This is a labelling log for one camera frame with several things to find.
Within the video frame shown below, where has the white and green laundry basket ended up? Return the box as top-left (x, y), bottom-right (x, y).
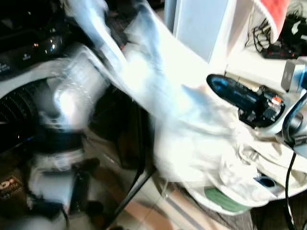
top-left (182, 139), bottom-right (307, 215)

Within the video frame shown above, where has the black power strip with cables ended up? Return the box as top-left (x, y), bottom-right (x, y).
top-left (245, 12), bottom-right (307, 60)

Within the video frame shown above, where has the white tall cabinet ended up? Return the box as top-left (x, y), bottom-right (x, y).
top-left (164, 0), bottom-right (231, 65)

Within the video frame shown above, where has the dark washing machine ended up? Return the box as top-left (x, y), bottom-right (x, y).
top-left (0, 0), bottom-right (152, 173)

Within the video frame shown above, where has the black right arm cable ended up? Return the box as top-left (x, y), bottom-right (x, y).
top-left (281, 92), bottom-right (307, 230)

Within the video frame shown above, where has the cream clothes pile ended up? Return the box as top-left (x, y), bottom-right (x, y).
top-left (216, 137), bottom-right (307, 204)

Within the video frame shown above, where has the red mesh object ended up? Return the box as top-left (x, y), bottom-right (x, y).
top-left (253, 0), bottom-right (292, 40)

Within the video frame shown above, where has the black slanted rod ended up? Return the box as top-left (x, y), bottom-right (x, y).
top-left (106, 165), bottom-right (156, 228)

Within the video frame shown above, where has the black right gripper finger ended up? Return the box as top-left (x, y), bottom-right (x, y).
top-left (206, 74), bottom-right (263, 115)

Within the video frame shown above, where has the white garment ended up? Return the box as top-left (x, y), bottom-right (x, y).
top-left (67, 0), bottom-right (250, 185)

